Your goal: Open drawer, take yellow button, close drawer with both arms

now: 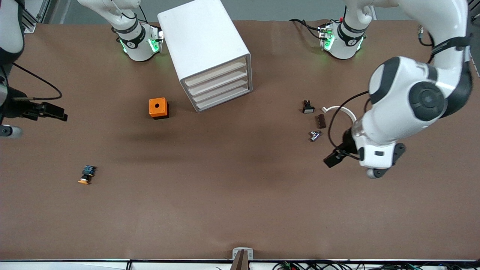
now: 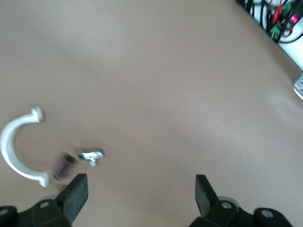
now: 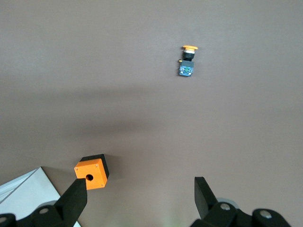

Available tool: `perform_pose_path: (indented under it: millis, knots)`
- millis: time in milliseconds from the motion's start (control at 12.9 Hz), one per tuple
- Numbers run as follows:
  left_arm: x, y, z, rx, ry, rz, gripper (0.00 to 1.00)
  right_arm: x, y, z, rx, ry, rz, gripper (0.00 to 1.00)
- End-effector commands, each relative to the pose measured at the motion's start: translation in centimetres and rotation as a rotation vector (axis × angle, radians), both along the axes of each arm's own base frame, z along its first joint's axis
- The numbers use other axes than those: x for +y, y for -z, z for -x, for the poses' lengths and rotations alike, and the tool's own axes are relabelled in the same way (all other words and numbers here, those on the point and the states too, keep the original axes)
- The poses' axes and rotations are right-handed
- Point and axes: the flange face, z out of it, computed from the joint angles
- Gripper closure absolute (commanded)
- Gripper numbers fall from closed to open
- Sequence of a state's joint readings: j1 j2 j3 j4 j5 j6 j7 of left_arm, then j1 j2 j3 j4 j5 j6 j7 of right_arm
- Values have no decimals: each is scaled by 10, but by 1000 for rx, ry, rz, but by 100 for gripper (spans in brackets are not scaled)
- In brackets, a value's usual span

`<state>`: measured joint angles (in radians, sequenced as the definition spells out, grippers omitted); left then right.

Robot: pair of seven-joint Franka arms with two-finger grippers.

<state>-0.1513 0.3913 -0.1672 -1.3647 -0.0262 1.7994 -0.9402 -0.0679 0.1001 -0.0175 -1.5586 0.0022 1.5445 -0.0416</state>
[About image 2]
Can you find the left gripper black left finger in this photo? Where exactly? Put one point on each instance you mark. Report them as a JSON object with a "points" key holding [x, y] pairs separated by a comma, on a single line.
{"points": [[73, 196]]}

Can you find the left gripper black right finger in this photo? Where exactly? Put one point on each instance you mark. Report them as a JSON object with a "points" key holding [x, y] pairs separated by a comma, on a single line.
{"points": [[204, 196]]}

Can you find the dark brown cylinder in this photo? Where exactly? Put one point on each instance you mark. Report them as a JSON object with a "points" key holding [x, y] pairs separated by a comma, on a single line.
{"points": [[62, 168]]}

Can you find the chrome angle valve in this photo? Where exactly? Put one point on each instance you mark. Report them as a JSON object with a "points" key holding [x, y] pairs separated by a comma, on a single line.
{"points": [[90, 154]]}

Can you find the white semicircular pipe clamp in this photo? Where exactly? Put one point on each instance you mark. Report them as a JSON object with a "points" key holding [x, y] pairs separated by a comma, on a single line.
{"points": [[4, 142]]}

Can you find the green terminal connector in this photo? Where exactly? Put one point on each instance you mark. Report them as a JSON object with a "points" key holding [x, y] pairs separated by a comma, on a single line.
{"points": [[275, 31], [287, 7]]}

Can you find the red alligator clip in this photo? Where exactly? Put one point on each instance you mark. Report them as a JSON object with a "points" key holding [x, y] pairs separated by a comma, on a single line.
{"points": [[276, 15]]}

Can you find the grey metal edge bracket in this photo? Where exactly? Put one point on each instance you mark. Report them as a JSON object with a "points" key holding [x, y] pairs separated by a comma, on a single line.
{"points": [[299, 85]]}

